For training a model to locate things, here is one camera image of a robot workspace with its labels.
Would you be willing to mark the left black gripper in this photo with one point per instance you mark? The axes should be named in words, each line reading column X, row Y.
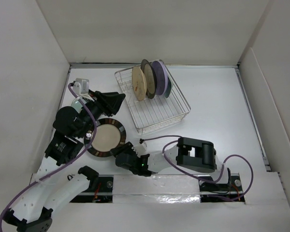
column 109, row 101

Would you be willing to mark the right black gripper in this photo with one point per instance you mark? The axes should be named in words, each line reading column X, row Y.
column 124, row 148

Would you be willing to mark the rectangular light green plate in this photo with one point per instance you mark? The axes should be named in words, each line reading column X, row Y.
column 168, row 89

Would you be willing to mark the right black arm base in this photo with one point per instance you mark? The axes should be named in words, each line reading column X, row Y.
column 212, row 193

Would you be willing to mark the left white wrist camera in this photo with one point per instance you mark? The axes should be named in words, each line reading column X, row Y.
column 80, row 88

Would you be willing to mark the metal wire dish rack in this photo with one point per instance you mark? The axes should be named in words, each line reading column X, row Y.
column 154, row 114

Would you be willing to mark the round light green plate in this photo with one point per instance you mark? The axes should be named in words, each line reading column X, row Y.
column 77, row 104

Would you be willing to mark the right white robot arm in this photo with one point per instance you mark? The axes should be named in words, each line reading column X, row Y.
column 193, row 157

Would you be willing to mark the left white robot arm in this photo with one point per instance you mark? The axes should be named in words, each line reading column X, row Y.
column 32, row 209

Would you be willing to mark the striped rim beige plate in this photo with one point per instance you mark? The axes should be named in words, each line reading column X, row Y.
column 110, row 134

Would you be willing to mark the brown rimmed deep plate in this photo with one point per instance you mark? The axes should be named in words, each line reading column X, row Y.
column 150, row 77

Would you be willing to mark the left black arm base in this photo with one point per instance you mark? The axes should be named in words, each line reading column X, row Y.
column 101, row 192

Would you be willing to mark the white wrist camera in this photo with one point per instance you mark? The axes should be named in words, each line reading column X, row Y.
column 141, row 147
column 80, row 88

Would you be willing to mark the beige bird pattern plate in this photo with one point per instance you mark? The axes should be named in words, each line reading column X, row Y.
column 139, row 83

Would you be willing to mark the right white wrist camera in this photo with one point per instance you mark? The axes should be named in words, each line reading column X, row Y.
column 141, row 147

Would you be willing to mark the purple round plate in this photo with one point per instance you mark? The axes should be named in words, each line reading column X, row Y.
column 161, row 76

